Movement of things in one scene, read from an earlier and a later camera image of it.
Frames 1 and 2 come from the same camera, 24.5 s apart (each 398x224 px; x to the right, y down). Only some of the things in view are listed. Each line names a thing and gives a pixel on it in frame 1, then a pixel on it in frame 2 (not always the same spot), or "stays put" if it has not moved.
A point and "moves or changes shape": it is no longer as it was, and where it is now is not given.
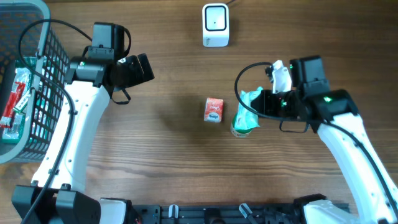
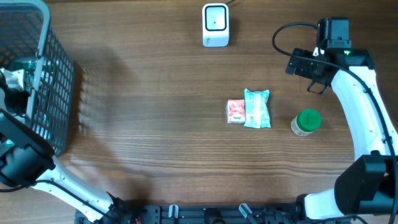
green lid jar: [240, 133] moves or changes shape
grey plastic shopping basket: [33, 65] stays put
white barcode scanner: [215, 25] stays put
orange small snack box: [213, 110] → [236, 111]
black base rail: [264, 213] stays put
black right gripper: [266, 96] → [301, 69]
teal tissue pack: [245, 118] moves or changes shape
